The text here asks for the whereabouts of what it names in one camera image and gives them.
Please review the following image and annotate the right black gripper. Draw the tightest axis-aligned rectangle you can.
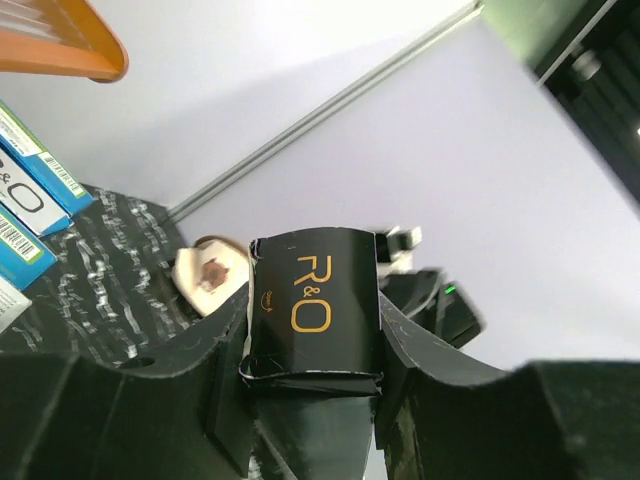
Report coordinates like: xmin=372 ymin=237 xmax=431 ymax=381
xmin=374 ymin=226 xmax=423 ymax=280

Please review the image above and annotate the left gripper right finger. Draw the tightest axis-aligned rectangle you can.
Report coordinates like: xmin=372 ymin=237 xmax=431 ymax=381
xmin=375 ymin=299 xmax=639 ymax=479

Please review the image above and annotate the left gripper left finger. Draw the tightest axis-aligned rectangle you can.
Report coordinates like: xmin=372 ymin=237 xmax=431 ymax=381
xmin=1 ymin=289 xmax=248 ymax=479

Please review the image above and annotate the silver black toothpaste box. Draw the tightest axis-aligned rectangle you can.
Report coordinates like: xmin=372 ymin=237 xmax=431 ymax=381
xmin=0 ymin=277 xmax=32 ymax=333

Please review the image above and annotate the blue toothpaste box with label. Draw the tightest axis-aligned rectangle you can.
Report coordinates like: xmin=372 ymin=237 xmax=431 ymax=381
xmin=0 ymin=207 xmax=56 ymax=291

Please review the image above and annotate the blue toothpaste box plain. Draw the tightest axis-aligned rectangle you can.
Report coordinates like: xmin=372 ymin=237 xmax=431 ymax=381
xmin=0 ymin=150 xmax=72 ymax=237

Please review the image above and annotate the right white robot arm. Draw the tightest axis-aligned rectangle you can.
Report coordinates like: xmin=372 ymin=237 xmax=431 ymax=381
xmin=374 ymin=226 xmax=484 ymax=348

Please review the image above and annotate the orange wooden shelf rack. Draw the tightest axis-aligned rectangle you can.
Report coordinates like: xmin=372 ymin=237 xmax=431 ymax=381
xmin=1 ymin=0 xmax=129 ymax=83

